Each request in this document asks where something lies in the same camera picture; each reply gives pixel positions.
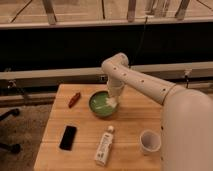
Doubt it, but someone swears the white sponge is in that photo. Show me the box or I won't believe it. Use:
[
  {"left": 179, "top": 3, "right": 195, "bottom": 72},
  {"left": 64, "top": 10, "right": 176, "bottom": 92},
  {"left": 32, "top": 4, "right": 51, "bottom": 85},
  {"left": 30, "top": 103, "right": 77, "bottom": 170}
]
[{"left": 106, "top": 98, "right": 118, "bottom": 108}]

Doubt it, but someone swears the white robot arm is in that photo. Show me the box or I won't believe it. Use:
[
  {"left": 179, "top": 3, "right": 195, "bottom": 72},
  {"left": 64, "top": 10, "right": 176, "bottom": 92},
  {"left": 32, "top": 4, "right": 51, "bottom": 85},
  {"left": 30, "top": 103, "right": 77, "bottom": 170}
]
[{"left": 102, "top": 53, "right": 213, "bottom": 171}]

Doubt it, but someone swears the green ceramic bowl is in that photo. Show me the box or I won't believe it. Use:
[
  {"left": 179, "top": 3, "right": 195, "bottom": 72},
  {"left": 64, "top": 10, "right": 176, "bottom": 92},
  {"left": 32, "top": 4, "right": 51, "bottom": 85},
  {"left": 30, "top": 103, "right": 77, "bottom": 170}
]
[{"left": 89, "top": 91, "right": 117, "bottom": 118}]

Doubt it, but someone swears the red sausage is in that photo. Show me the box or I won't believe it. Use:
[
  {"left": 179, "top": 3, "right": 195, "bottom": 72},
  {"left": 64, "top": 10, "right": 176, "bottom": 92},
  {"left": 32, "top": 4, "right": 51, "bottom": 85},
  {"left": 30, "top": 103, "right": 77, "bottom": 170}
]
[{"left": 68, "top": 92, "right": 81, "bottom": 108}]

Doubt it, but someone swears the white plastic bottle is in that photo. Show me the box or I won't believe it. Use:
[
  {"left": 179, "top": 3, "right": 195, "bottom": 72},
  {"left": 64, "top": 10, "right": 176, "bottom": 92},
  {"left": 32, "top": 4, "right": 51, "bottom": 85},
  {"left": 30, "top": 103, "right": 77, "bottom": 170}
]
[{"left": 94, "top": 126, "right": 114, "bottom": 166}]

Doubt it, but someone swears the white paper cup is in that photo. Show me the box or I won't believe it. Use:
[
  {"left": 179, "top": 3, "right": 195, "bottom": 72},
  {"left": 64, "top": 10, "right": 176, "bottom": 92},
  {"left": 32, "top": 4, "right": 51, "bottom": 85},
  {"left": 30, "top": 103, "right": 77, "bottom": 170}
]
[{"left": 139, "top": 129, "right": 161, "bottom": 155}]

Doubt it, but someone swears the black smartphone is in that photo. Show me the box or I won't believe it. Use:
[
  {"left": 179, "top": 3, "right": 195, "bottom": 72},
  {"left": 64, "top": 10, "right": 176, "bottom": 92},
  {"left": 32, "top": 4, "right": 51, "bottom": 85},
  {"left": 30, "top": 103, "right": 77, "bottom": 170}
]
[{"left": 59, "top": 126, "right": 77, "bottom": 150}]

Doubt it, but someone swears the black office chair base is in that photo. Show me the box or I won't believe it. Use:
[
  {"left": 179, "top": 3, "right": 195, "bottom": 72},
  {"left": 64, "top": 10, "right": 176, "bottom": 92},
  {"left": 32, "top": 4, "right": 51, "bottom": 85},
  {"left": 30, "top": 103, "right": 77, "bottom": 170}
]
[{"left": 0, "top": 108, "right": 22, "bottom": 155}]

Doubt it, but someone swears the black hanging cable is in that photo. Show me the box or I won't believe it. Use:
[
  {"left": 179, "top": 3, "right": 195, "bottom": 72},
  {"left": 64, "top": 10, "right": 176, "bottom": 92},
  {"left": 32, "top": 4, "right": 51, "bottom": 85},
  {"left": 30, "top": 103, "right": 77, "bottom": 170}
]
[{"left": 128, "top": 16, "right": 149, "bottom": 68}]

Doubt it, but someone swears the metal rail frame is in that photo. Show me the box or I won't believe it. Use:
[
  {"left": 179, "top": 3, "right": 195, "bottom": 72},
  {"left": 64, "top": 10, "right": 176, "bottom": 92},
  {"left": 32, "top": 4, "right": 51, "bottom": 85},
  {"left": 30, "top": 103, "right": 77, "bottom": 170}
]
[{"left": 0, "top": 62, "right": 213, "bottom": 88}]

